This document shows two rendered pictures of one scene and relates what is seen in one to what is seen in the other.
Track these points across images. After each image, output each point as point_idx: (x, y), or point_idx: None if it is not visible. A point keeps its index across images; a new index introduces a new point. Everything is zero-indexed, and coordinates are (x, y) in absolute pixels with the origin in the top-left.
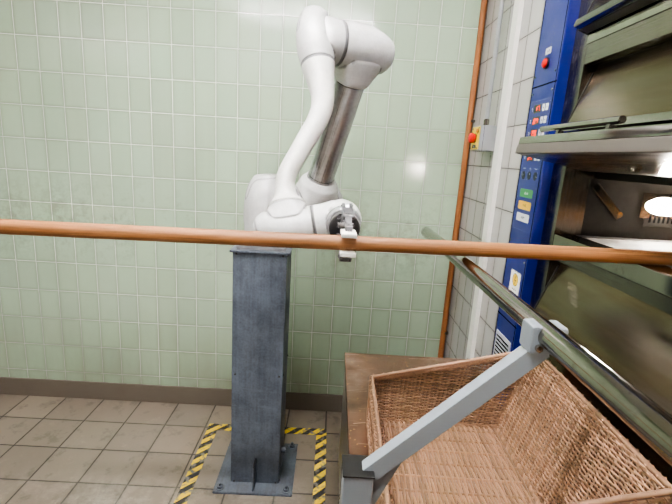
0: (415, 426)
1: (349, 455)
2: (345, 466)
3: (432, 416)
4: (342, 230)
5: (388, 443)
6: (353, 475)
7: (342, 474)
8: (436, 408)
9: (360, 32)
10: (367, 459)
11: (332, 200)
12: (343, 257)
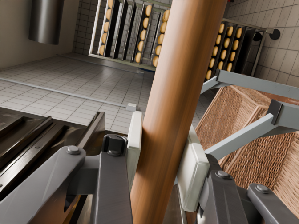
0: (229, 138)
1: (279, 108)
2: (274, 102)
3: (217, 144)
4: (128, 134)
5: (251, 127)
6: (269, 105)
7: (272, 98)
8: (214, 148)
9: None
10: (268, 117)
11: None
12: (211, 154)
